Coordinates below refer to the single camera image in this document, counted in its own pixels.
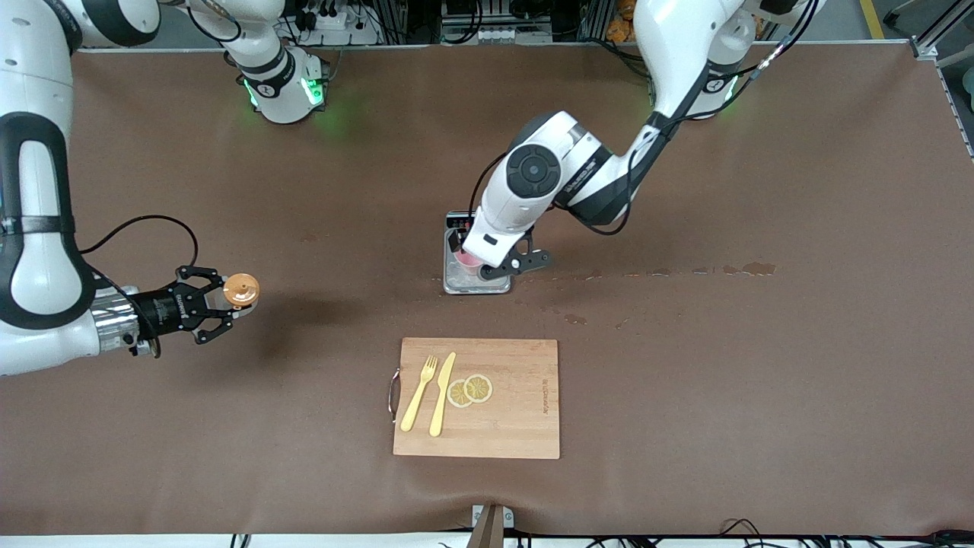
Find yellow plastic fork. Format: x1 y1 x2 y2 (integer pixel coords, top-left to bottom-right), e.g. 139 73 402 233
400 355 440 433

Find translucent sauce bottle orange cap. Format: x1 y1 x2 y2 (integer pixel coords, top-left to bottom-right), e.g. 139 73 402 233
223 272 261 319

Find silver digital kitchen scale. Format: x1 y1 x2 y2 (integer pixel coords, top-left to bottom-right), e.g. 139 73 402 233
443 210 512 296

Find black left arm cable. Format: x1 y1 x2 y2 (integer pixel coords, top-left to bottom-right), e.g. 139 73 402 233
466 0 826 237

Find yellow plastic knife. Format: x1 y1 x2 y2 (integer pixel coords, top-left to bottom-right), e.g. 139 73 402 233
428 352 457 438

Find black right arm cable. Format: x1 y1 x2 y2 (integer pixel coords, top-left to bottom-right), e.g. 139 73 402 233
78 215 200 267

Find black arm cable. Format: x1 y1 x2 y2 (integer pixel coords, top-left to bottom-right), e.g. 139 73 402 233
466 0 826 237
78 215 200 267

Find white power strip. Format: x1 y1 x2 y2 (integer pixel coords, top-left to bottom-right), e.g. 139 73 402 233
304 4 381 35
476 27 554 45

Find orange snack bags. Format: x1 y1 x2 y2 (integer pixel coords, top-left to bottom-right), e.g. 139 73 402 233
606 0 637 43

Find brown table mat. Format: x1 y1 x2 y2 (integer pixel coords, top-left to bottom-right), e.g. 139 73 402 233
0 43 974 537

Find wooden cutting board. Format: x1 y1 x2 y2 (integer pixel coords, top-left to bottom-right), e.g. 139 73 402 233
389 337 562 460

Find aluminium frame post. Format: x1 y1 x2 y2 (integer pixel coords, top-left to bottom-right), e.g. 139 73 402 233
909 0 974 62

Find metal table edge bracket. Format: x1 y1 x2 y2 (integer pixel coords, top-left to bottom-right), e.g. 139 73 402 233
468 504 514 548

